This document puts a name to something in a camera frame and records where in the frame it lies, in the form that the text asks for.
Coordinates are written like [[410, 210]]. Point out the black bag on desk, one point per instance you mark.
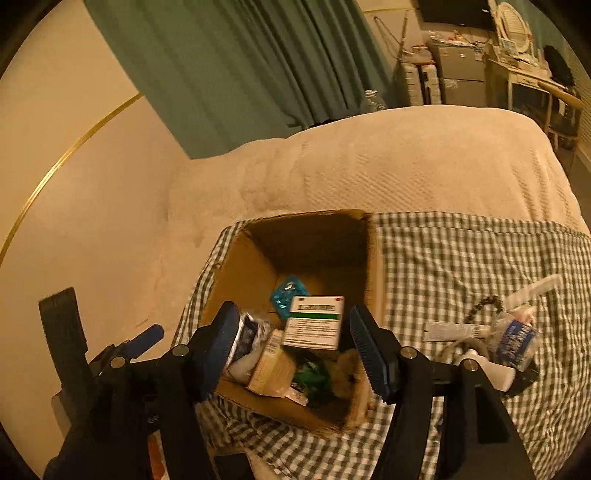
[[560, 71]]

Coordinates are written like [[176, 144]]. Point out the tall maroon green medicine box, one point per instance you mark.
[[275, 369]]

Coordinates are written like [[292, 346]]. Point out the teal foil sachet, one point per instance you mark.
[[284, 294]]

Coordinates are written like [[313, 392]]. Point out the large green curtain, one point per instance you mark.
[[220, 74]]

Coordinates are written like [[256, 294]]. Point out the grey drawer cabinet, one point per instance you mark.
[[461, 71]]

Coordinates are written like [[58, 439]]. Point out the brown tape roll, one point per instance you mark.
[[457, 351]]

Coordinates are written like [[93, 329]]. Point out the white ointment tube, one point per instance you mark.
[[447, 332]]

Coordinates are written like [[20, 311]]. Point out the cream bed blanket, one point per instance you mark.
[[482, 161]]

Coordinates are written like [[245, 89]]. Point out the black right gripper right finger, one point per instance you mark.
[[478, 437]]

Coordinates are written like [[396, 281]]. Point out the green checkered cloth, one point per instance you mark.
[[438, 267]]

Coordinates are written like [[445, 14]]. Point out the white round fan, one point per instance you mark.
[[513, 31]]

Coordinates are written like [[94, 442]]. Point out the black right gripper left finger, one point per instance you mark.
[[167, 389]]

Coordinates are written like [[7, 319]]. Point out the white green medicine box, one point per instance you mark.
[[314, 323]]

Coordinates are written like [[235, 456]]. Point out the white radiator heater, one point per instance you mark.
[[419, 84]]

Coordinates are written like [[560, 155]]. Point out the silver foil packet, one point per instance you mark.
[[253, 332]]

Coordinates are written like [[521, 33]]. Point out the black wall television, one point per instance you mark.
[[468, 13]]

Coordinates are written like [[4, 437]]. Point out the brown cardboard box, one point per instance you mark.
[[334, 254]]

